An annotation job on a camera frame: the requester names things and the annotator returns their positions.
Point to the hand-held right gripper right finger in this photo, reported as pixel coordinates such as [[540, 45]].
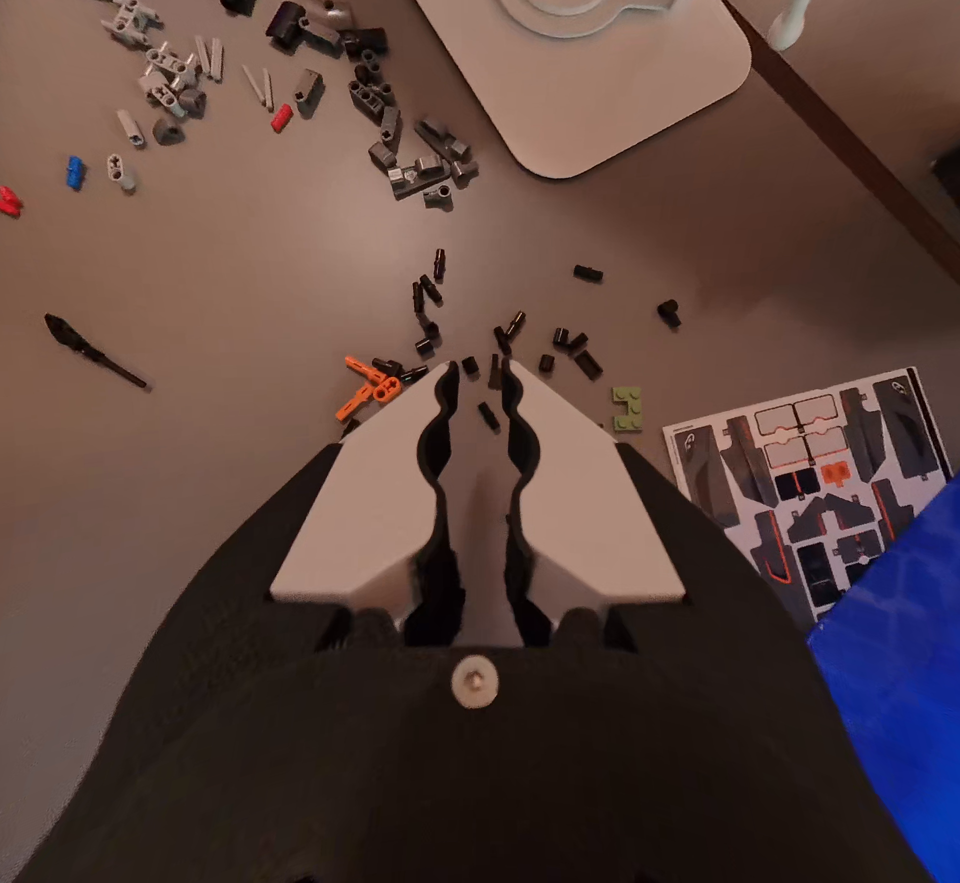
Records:
[[592, 515]]

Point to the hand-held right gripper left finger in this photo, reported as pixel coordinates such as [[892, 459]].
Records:
[[360, 515]]

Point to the pile of black lego pins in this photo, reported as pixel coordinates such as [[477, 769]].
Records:
[[429, 289]]

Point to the black lego spike piece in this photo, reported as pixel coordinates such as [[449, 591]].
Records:
[[67, 334]]

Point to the pile of dark lego connectors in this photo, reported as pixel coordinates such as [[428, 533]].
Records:
[[371, 99]]

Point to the green lego plate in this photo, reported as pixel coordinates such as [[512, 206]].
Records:
[[628, 399]]

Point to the orange lego pin connector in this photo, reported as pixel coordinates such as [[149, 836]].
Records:
[[382, 392], [361, 367]]

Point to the lego sticker sheet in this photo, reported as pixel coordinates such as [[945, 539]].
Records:
[[795, 493]]

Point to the short red lego axle pin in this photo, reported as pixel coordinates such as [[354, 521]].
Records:
[[282, 118]]

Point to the light grey lego connector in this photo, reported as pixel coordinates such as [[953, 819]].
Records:
[[116, 167]]

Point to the blue lego pin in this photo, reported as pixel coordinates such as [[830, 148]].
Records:
[[75, 173]]

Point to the red lego connector piece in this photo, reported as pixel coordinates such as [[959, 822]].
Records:
[[9, 202]]

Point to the blue storage bin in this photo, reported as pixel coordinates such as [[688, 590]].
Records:
[[900, 673]]

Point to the white stand with base plate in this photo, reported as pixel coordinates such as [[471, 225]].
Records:
[[600, 95]]

